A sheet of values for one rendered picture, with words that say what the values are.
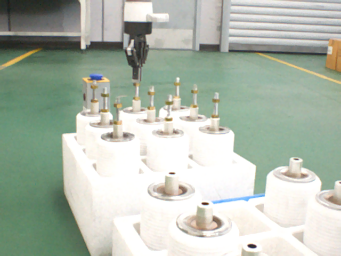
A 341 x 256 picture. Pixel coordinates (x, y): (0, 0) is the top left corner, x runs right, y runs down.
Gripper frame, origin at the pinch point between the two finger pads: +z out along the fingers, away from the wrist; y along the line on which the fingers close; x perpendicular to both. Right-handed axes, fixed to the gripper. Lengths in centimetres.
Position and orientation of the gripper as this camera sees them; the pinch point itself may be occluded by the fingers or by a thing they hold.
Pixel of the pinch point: (137, 74)
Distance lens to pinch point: 122.8
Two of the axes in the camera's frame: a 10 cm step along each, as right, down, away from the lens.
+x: 9.6, 1.1, -2.7
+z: -0.4, 9.6, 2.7
